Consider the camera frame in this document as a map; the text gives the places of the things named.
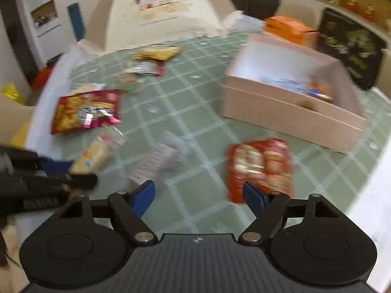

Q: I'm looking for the pale grey snack packet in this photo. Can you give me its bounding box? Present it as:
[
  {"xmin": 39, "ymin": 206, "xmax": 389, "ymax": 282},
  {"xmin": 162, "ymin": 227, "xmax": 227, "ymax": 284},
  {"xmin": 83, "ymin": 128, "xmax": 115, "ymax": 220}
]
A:
[{"xmin": 127, "ymin": 131, "xmax": 194, "ymax": 184}]

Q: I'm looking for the pink foil snack packet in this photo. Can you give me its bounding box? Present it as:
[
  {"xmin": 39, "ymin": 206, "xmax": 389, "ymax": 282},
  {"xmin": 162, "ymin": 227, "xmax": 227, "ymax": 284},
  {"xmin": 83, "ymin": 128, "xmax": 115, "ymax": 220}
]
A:
[{"xmin": 77, "ymin": 106, "xmax": 122, "ymax": 128}]

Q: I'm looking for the small orange snack packet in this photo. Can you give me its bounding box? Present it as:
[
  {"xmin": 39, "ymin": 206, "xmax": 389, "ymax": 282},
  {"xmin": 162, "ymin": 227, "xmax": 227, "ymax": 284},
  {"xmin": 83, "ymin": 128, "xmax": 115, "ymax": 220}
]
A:
[{"xmin": 308, "ymin": 76, "xmax": 335, "ymax": 103}]

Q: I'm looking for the orange box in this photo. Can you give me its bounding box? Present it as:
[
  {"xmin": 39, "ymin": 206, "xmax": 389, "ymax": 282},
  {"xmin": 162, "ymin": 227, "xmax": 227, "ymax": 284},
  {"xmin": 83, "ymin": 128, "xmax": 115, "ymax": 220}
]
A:
[{"xmin": 263, "ymin": 15, "xmax": 320, "ymax": 48}]

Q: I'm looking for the cream printed chair cover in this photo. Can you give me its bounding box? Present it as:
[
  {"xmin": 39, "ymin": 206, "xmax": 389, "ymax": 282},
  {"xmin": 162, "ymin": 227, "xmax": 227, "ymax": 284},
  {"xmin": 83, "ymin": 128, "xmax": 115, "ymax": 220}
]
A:
[{"xmin": 105, "ymin": 0, "xmax": 227, "ymax": 51}]

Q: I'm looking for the pink cardboard box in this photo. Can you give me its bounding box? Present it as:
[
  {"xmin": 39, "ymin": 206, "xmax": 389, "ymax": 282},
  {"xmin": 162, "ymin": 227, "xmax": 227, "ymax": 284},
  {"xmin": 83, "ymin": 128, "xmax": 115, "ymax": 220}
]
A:
[{"xmin": 220, "ymin": 33, "xmax": 369, "ymax": 155}]

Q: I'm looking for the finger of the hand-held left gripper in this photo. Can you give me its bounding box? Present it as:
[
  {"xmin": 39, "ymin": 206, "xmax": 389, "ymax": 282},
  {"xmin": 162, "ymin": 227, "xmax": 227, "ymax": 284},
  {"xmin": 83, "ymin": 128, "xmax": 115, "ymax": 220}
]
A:
[
  {"xmin": 27, "ymin": 173, "xmax": 99, "ymax": 190},
  {"xmin": 33, "ymin": 154, "xmax": 73, "ymax": 175}
]

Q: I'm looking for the yellow snack packet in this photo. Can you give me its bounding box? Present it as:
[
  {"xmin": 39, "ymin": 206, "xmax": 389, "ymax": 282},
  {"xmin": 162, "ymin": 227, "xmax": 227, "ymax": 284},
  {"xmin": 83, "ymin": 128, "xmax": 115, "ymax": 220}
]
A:
[{"xmin": 131, "ymin": 45, "xmax": 184, "ymax": 62}]

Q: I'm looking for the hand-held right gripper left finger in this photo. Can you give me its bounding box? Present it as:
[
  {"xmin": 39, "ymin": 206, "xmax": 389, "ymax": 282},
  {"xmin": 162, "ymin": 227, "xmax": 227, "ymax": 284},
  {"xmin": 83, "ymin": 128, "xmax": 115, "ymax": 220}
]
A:
[{"xmin": 58, "ymin": 179, "xmax": 158, "ymax": 246}]

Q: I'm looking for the beige chair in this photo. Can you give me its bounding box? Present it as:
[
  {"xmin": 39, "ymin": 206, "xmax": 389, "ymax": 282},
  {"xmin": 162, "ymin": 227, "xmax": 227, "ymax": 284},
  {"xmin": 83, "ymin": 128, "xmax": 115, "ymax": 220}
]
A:
[
  {"xmin": 276, "ymin": 0, "xmax": 322, "ymax": 29},
  {"xmin": 88, "ymin": 0, "xmax": 242, "ymax": 52}
]

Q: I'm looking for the red bag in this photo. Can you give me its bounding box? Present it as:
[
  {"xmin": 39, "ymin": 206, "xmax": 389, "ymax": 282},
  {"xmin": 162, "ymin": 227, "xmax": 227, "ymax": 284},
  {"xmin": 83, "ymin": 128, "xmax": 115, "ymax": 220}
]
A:
[{"xmin": 31, "ymin": 66, "xmax": 56, "ymax": 91}]

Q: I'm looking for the red silver snack packet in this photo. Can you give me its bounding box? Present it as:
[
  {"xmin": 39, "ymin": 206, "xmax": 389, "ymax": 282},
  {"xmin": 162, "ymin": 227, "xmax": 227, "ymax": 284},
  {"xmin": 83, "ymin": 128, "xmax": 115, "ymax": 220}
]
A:
[{"xmin": 125, "ymin": 59, "xmax": 165, "ymax": 77}]

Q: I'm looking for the black gift bag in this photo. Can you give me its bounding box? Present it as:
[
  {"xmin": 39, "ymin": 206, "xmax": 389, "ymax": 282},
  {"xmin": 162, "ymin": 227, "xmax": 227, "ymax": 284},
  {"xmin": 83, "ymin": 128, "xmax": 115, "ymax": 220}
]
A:
[{"xmin": 315, "ymin": 7, "xmax": 389, "ymax": 91}]

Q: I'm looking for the blue white snack packet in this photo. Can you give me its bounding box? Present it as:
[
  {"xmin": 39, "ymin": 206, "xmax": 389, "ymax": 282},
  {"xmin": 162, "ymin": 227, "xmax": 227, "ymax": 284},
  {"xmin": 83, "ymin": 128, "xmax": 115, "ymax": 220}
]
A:
[{"xmin": 263, "ymin": 75, "xmax": 310, "ymax": 94}]

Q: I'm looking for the red orange snack packet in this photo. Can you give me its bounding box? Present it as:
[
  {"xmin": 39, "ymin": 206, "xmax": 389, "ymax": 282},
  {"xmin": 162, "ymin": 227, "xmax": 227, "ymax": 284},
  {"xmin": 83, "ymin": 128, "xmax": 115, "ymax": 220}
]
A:
[{"xmin": 225, "ymin": 138, "xmax": 294, "ymax": 204}]

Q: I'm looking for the large red snack packet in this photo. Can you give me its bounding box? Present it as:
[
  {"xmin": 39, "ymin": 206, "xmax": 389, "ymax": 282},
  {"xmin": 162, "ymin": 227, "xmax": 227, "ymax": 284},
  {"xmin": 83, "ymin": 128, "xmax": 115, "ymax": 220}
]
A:
[{"xmin": 50, "ymin": 89, "xmax": 123, "ymax": 135}]

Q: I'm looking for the blue board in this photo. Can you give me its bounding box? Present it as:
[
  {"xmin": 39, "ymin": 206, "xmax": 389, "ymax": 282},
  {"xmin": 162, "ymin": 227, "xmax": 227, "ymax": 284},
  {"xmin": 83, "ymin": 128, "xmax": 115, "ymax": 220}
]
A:
[{"xmin": 67, "ymin": 2, "xmax": 86, "ymax": 42}]

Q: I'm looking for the clear packet of biscuits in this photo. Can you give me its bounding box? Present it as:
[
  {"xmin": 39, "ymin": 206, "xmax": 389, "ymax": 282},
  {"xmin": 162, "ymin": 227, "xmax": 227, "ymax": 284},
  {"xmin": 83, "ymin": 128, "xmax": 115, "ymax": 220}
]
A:
[{"xmin": 69, "ymin": 125, "xmax": 126, "ymax": 176}]

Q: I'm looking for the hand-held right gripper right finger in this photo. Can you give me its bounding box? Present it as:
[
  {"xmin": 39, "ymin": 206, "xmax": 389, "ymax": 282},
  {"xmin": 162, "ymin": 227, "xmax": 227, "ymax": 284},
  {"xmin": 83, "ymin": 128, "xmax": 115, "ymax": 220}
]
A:
[{"xmin": 238, "ymin": 181, "xmax": 339, "ymax": 246}]

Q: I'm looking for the small green snack packet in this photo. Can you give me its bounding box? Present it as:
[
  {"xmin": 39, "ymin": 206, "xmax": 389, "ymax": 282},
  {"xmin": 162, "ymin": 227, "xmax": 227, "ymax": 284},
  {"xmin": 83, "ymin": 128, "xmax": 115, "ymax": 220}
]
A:
[{"xmin": 118, "ymin": 73, "xmax": 145, "ymax": 94}]

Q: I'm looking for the yellow bag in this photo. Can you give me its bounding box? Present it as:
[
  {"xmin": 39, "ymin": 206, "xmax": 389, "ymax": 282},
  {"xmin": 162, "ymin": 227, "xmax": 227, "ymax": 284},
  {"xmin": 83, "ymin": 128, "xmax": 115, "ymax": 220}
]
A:
[{"xmin": 1, "ymin": 82, "xmax": 27, "ymax": 106}]

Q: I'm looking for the wall picture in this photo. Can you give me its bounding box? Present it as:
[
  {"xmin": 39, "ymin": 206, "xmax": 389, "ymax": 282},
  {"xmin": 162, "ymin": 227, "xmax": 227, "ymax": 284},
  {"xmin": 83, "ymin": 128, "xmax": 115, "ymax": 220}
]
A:
[{"xmin": 30, "ymin": 0, "xmax": 60, "ymax": 30}]

